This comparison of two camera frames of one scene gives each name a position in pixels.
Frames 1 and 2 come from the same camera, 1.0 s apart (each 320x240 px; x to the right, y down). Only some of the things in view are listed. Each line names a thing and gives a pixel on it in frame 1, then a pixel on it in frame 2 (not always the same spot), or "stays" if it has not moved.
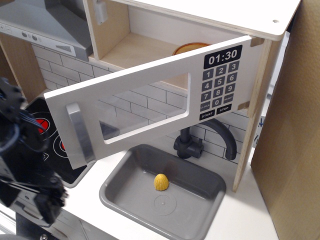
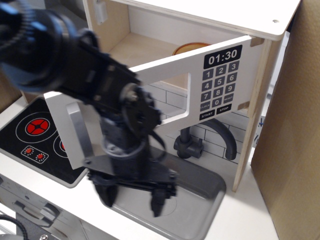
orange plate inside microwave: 188,47 stays
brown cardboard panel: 286,158 stays
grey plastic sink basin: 187,210 stays
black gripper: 49,192 to 133,168
